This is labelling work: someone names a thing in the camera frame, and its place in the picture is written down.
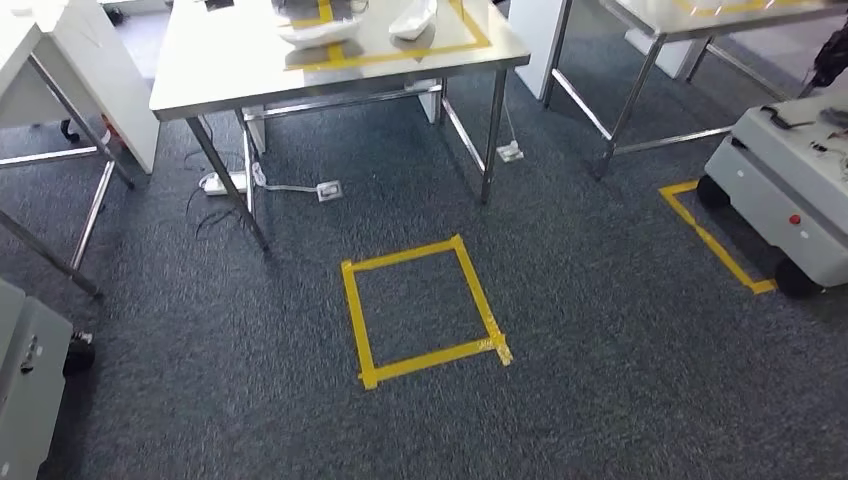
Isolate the white plastic shell part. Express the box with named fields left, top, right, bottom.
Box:
left=387, top=0, right=439, bottom=41
left=276, top=16, right=363, bottom=52

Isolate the stainless steel workbench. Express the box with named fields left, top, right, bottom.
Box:
left=541, top=0, right=848, bottom=181
left=148, top=0, right=533, bottom=254

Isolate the white power strip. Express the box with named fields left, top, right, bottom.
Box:
left=198, top=170, right=250, bottom=199

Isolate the white floor cable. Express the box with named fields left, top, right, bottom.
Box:
left=248, top=162, right=321, bottom=195

